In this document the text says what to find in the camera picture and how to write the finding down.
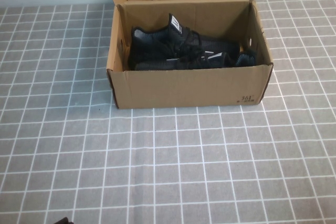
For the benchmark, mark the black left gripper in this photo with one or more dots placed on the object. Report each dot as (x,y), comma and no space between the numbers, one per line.
(64,221)

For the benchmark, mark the black knit sneaker white stripes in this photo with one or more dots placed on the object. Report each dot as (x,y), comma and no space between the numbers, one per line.
(157,65)
(149,43)

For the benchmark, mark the brown cardboard shoe box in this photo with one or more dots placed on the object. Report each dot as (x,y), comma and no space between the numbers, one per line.
(183,87)

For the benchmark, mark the grey checked tablecloth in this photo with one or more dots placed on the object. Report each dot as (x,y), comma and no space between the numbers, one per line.
(157,169)

